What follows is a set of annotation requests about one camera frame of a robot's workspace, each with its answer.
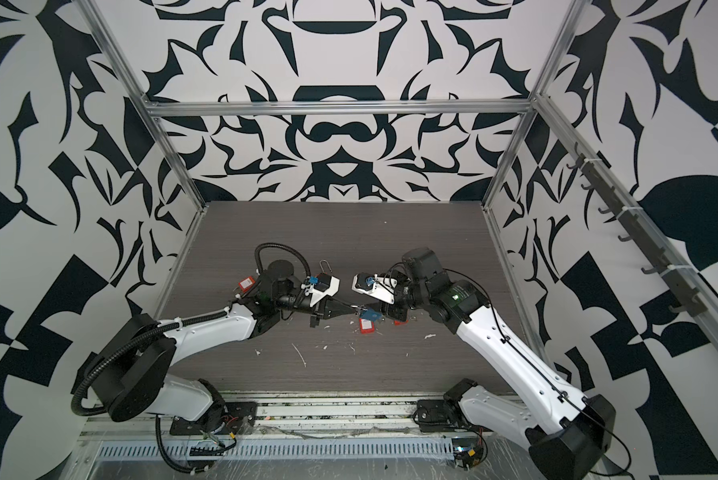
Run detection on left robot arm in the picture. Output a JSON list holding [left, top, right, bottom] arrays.
[[71, 260, 358, 430]]

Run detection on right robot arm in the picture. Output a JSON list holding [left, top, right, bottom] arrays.
[[352, 247, 616, 479]]

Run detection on black hook rail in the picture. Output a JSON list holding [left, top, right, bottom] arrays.
[[568, 151, 709, 317]]

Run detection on blue padlock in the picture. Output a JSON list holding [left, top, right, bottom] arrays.
[[358, 308, 383, 322]]

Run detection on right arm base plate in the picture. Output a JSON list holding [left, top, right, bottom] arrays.
[[411, 399, 493, 434]]

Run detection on red padlock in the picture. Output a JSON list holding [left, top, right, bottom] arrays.
[[235, 276, 256, 295], [359, 319, 375, 334]]

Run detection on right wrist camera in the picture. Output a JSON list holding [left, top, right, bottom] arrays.
[[352, 272, 397, 304]]

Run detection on aluminium frame crossbar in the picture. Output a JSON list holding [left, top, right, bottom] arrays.
[[145, 99, 531, 118]]

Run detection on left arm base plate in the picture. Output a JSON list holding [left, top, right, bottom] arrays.
[[169, 401, 258, 436]]

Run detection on black corrugated cable conduit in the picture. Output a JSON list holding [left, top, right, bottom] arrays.
[[69, 242, 312, 418]]

